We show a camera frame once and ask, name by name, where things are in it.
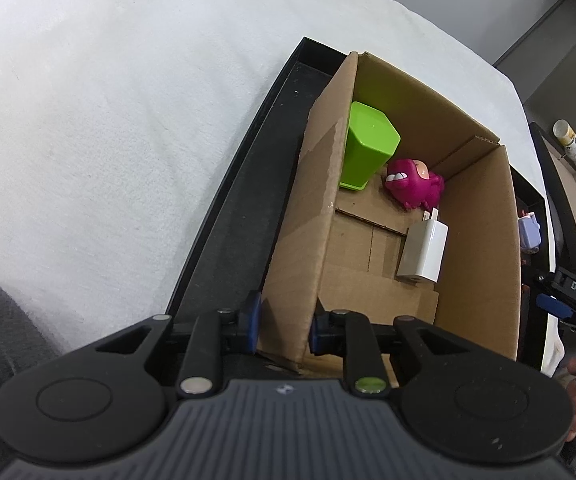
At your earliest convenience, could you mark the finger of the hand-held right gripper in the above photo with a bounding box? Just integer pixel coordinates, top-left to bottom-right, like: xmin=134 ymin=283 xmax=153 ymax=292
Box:
xmin=520 ymin=261 xmax=561 ymax=289
xmin=536 ymin=293 xmax=576 ymax=323

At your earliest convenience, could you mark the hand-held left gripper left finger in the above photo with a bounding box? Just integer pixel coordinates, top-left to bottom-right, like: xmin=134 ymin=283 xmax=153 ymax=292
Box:
xmin=68 ymin=292 xmax=263 ymax=396

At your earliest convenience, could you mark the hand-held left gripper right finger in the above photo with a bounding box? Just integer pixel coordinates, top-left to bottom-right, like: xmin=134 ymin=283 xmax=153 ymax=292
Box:
xmin=308 ymin=300 xmax=468 ymax=398

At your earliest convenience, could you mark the brown cardboard box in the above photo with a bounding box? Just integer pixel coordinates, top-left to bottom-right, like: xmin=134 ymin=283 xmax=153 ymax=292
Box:
xmin=258 ymin=50 xmax=523 ymax=376

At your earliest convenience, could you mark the black tray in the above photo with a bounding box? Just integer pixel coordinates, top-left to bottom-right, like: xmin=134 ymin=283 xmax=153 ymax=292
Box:
xmin=165 ymin=36 xmax=551 ymax=376

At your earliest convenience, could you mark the white charger plug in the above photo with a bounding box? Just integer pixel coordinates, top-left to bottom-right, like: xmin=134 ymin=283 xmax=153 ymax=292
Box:
xmin=395 ymin=207 xmax=449 ymax=283

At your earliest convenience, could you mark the magenta monster toy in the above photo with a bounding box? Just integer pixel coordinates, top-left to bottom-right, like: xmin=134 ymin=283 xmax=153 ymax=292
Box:
xmin=384 ymin=158 xmax=446 ymax=211

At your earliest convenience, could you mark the green hexagonal cup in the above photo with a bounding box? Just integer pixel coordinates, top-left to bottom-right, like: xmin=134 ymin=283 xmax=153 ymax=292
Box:
xmin=338 ymin=101 xmax=401 ymax=192

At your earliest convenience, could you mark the black framed brown board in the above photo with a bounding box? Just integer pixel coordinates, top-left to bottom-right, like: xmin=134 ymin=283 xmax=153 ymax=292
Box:
xmin=530 ymin=122 xmax=576 ymax=276

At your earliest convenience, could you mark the plastic bottle on floor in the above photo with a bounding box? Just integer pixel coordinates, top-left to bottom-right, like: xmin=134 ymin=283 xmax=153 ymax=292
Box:
xmin=552 ymin=120 xmax=576 ymax=167

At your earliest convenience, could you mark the grey leaning panel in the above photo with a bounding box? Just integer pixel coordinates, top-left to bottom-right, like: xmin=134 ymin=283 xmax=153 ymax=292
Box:
xmin=522 ymin=25 xmax=576 ymax=161

